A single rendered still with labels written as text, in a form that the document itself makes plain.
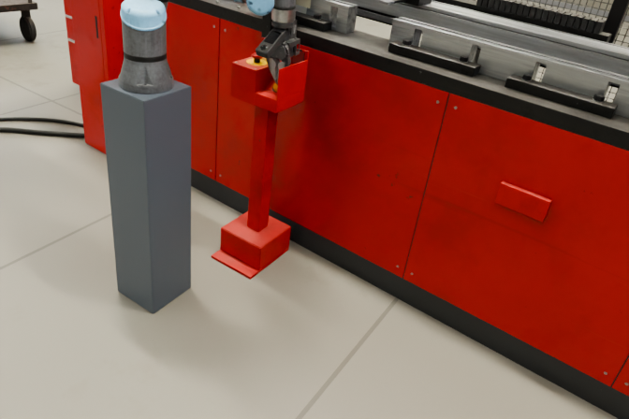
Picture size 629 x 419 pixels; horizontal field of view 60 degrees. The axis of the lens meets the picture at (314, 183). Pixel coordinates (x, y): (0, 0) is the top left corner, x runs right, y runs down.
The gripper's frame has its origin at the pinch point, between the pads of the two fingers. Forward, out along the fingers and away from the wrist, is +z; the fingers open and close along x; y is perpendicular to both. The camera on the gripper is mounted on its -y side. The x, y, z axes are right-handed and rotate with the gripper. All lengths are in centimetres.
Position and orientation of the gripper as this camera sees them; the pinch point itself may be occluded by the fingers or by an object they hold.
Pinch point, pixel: (277, 81)
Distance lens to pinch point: 184.3
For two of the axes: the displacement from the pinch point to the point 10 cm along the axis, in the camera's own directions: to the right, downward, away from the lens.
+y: 5.6, -4.3, 7.1
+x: -8.3, -3.6, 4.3
